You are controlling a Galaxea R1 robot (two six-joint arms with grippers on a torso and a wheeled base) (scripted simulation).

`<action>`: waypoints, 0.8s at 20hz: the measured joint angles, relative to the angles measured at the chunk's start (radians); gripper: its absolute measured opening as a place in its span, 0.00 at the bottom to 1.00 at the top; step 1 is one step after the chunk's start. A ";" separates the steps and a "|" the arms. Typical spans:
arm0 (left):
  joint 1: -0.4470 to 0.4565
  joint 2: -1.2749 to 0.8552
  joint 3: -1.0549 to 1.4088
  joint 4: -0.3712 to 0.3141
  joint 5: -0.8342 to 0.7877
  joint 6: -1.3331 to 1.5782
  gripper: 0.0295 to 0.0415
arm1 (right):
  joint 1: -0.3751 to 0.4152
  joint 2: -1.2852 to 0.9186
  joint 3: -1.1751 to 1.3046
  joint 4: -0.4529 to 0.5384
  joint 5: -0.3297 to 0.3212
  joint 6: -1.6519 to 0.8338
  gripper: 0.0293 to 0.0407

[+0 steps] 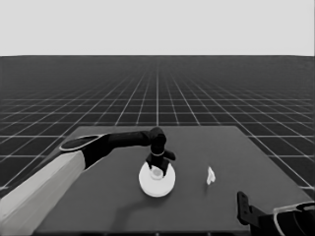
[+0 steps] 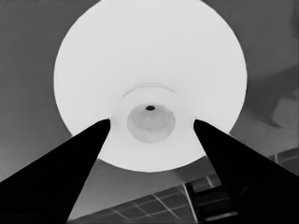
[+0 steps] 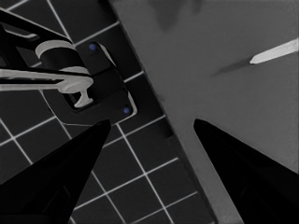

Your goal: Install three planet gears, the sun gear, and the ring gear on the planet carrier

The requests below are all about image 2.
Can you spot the large thick white disc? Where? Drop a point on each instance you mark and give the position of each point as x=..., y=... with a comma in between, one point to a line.
x=149, y=46

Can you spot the white round carrier with pins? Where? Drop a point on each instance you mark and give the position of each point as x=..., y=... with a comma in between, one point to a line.
x=289, y=109

